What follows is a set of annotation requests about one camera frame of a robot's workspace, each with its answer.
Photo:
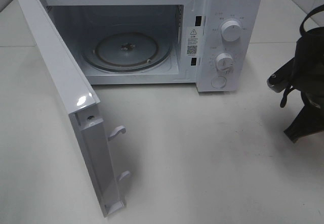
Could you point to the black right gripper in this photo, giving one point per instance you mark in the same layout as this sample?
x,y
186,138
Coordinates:
x,y
308,80

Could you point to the round door release button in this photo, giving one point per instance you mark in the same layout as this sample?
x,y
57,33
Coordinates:
x,y
218,82

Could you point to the white timer knob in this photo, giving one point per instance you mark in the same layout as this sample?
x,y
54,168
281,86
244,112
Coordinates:
x,y
224,61

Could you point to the white microwave door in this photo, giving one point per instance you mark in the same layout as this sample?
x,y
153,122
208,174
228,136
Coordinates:
x,y
81,104

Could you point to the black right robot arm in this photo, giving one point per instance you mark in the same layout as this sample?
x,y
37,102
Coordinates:
x,y
308,46

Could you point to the upper white power knob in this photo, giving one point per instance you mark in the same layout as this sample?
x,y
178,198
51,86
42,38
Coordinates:
x,y
231,30

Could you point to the white microwave oven body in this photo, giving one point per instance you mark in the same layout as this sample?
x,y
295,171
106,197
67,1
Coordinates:
x,y
81,21

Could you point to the white warning label sticker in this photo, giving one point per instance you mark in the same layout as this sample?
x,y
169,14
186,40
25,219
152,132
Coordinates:
x,y
192,40

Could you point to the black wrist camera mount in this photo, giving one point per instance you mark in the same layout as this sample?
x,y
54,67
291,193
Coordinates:
x,y
283,78

